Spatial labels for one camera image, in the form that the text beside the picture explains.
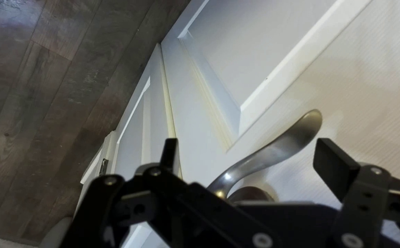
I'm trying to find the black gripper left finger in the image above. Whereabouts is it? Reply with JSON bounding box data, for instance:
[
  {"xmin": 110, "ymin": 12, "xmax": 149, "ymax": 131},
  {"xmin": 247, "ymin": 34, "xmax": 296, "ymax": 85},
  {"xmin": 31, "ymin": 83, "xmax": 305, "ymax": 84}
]
[{"xmin": 60, "ymin": 136, "xmax": 274, "ymax": 248}]

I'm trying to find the metal door hinge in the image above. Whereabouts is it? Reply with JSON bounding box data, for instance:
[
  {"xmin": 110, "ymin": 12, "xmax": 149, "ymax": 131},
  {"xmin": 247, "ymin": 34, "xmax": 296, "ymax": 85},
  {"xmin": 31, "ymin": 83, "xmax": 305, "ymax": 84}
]
[{"xmin": 98, "ymin": 157, "xmax": 109, "ymax": 176}]

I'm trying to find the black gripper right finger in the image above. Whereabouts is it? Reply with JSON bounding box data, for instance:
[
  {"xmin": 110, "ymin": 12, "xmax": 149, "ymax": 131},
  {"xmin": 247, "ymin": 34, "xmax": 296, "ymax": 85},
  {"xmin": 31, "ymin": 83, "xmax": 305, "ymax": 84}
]
[{"xmin": 311, "ymin": 136, "xmax": 400, "ymax": 248}]

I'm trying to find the white panel closet door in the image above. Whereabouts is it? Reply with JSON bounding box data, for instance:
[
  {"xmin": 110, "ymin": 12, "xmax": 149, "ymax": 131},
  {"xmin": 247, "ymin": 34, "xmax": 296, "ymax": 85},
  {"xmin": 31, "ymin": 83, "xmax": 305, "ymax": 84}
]
[
  {"xmin": 99, "ymin": 43, "xmax": 179, "ymax": 185},
  {"xmin": 158, "ymin": 0, "xmax": 400, "ymax": 248}
]

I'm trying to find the silver lever door handle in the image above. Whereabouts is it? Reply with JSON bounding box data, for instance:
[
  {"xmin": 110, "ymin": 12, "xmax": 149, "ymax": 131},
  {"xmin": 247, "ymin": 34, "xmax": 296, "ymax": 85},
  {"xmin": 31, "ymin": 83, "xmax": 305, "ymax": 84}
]
[{"xmin": 205, "ymin": 107, "xmax": 324, "ymax": 204}]

